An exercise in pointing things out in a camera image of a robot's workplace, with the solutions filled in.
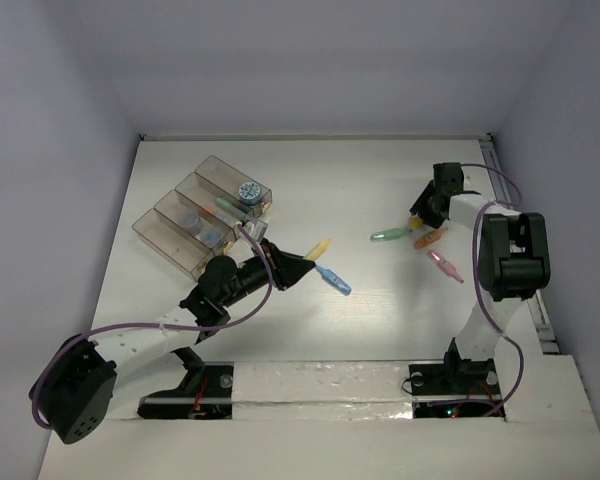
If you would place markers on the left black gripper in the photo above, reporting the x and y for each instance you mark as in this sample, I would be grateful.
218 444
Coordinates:
276 267

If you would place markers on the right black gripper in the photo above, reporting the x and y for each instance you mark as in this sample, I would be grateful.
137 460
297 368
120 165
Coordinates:
420 207

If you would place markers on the yellow pen cap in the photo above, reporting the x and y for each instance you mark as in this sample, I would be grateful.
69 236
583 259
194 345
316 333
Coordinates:
415 223

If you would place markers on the yellow highlighter pen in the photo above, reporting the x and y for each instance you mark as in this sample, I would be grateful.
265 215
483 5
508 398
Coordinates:
318 250

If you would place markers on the blue clear clip pen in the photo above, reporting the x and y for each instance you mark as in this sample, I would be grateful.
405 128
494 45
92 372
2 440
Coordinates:
334 280

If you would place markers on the blue slime jar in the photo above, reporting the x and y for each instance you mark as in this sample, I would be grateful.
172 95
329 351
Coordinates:
250 193

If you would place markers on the green highlighter pen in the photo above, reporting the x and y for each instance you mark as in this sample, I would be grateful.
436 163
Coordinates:
230 208

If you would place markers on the orange tip marker pen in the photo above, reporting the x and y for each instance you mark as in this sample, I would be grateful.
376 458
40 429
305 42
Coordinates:
219 215

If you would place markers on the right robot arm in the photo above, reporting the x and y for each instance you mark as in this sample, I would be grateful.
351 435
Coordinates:
509 255

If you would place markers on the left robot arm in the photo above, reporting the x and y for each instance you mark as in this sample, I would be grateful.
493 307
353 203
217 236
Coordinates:
73 393

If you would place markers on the orange clear clip pen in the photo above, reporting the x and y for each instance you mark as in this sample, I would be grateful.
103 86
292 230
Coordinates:
429 238

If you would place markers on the green clear clip pen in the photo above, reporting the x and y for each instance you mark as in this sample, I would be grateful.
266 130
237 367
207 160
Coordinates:
389 235

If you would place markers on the pink clear clip pen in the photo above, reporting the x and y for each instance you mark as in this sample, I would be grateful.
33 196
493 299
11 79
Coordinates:
445 266

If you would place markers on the small clear blue jar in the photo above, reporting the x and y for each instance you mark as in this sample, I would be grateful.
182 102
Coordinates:
210 238

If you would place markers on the smoky clear drawer organizer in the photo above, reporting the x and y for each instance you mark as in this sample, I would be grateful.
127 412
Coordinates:
158 228

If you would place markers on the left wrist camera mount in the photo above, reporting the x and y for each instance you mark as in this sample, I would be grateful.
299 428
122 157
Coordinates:
255 228

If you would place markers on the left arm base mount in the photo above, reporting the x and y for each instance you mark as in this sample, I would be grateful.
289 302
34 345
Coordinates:
204 393

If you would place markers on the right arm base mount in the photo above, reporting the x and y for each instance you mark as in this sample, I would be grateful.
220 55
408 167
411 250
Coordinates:
454 388

